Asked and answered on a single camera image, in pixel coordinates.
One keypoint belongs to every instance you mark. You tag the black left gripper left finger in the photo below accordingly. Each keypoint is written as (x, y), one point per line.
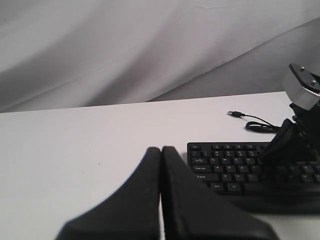
(130, 213)

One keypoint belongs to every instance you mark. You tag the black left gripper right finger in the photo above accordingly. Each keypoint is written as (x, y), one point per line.
(192, 211)

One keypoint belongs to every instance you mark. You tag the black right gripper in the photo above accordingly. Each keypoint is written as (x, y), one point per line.
(285, 146)

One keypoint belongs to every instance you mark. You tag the black computer keyboard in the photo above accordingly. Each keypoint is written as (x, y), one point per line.
(234, 171)

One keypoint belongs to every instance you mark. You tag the grey backdrop cloth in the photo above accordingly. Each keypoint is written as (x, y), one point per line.
(58, 54)

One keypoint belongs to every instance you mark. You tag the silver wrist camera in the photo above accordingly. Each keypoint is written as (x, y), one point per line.
(302, 87)

